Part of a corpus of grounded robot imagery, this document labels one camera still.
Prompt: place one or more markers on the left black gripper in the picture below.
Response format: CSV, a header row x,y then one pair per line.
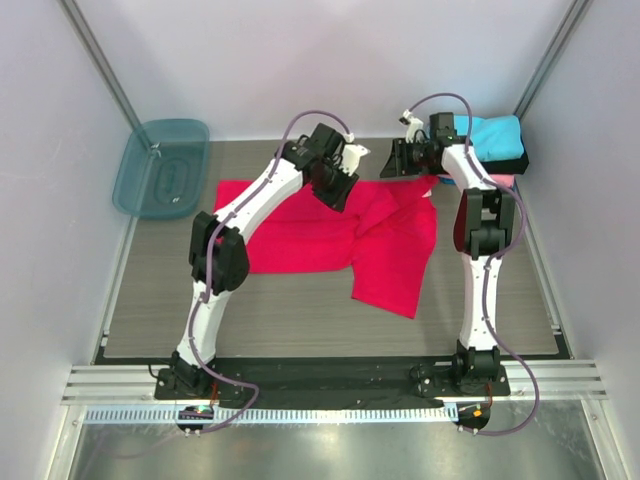
x,y
337,200

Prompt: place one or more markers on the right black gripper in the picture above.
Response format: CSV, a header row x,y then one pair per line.
x,y
396,158

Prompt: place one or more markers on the red t shirt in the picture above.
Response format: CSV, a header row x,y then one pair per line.
x,y
385,235

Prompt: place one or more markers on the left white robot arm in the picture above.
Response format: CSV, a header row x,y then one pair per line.
x,y
219,258

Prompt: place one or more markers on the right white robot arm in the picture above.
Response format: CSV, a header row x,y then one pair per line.
x,y
483,227

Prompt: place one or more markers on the folded cyan t shirt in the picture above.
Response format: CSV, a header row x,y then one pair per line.
x,y
493,139

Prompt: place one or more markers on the folded pink t shirt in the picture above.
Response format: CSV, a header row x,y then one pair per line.
x,y
507,180

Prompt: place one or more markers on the folded black t shirt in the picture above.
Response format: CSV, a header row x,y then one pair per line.
x,y
515,166

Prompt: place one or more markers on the teal plastic bin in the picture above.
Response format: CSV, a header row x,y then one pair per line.
x,y
162,169

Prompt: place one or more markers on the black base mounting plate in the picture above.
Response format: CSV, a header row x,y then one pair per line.
x,y
325,383

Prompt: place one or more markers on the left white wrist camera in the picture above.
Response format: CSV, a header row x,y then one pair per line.
x,y
352,154

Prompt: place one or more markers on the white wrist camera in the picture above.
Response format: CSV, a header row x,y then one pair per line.
x,y
415,132
352,154

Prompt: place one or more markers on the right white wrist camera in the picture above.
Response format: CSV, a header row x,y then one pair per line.
x,y
415,132

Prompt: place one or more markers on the white slotted cable duct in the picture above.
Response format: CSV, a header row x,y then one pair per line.
x,y
183,416

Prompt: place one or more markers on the aluminium extrusion rail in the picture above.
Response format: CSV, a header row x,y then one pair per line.
x,y
547,379

